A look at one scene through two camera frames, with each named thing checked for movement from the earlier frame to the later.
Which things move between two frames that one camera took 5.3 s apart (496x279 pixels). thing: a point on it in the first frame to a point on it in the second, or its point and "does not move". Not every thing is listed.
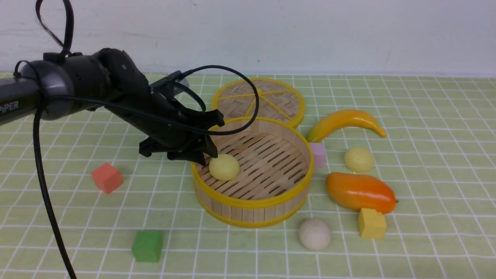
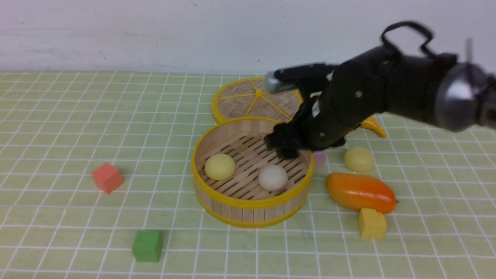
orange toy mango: (359, 191) does not move
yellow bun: (224, 167) does not move
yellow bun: (359, 159) does not move
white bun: (315, 234) to (273, 177)
